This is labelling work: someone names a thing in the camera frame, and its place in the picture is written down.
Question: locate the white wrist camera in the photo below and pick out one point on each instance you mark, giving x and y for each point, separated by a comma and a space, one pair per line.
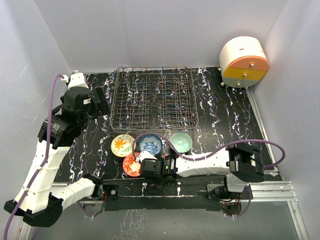
145, 155
75, 80

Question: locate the grey wire dish rack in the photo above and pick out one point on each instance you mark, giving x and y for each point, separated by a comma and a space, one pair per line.
154, 99

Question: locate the blue rose pattern bowl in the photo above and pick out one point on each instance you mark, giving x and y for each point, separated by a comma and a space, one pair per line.
151, 143

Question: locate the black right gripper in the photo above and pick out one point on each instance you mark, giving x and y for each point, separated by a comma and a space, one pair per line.
154, 160

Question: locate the orange leaf pattern bowl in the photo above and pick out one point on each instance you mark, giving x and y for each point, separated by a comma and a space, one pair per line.
130, 166

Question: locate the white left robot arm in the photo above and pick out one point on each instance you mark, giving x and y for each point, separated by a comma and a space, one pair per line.
37, 203

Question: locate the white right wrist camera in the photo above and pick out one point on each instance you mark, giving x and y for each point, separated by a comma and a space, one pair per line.
145, 155

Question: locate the round drawer cabinet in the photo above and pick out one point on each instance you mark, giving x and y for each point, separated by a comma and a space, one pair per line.
242, 62

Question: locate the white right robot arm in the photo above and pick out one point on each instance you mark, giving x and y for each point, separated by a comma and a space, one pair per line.
240, 164

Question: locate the yellow flower pattern bowl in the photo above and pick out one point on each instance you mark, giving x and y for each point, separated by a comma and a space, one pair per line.
122, 145

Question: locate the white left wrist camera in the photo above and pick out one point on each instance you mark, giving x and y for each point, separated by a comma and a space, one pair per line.
75, 80

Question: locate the green line pattern bowl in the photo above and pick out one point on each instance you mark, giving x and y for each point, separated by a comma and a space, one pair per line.
181, 141

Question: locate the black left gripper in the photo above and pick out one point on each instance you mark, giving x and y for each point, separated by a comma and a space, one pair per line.
102, 105

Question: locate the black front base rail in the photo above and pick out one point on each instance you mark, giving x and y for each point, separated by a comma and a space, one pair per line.
183, 193

